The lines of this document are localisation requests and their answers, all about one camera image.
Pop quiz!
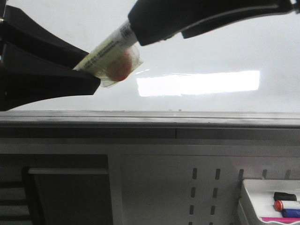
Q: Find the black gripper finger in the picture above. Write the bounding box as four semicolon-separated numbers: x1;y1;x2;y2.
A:
128;0;300;46
0;5;100;111

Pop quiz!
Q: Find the white black whiteboard marker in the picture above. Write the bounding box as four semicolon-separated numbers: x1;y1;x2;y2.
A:
74;20;143;88

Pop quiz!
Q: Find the white whiteboard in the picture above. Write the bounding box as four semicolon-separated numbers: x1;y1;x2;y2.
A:
0;0;300;113

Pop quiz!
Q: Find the white slotted pegboard panel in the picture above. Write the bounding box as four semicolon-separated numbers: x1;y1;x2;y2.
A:
109;154;300;225

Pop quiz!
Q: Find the white plastic marker tray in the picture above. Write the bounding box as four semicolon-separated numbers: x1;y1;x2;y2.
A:
237;179;300;225

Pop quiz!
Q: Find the red capped marker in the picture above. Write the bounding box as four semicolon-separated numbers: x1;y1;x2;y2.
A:
273;200;300;211

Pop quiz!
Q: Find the blue capped marker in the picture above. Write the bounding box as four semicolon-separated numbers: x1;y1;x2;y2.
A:
281;209;300;218

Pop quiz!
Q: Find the pink eraser block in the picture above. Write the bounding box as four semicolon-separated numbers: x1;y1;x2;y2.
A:
261;217;300;224

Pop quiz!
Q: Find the grey whiteboard ledge frame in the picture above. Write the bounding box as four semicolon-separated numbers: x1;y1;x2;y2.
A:
0;111;300;141

